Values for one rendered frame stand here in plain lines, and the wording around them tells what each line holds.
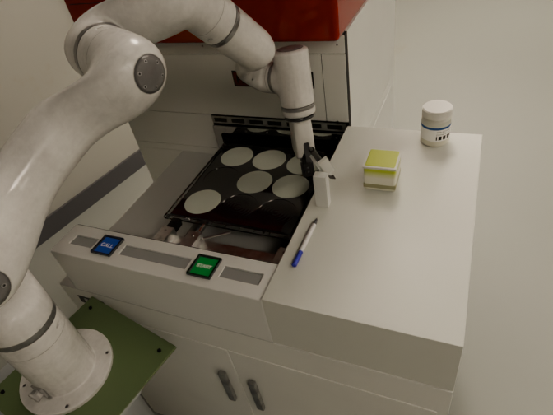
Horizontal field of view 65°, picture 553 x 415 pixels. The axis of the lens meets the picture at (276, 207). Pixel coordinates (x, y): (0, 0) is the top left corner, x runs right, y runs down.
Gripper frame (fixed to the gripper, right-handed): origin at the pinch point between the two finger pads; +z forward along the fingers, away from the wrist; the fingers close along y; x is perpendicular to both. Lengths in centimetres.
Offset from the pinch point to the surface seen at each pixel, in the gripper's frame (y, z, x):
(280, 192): 3.8, 3.2, -8.6
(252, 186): -1.3, 2.5, -15.6
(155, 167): -52, 13, -52
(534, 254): -39, 88, 102
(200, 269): 32.4, 0.7, -28.8
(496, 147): -121, 76, 130
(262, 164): -10.8, 1.1, -11.5
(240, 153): -19.0, 0.0, -17.4
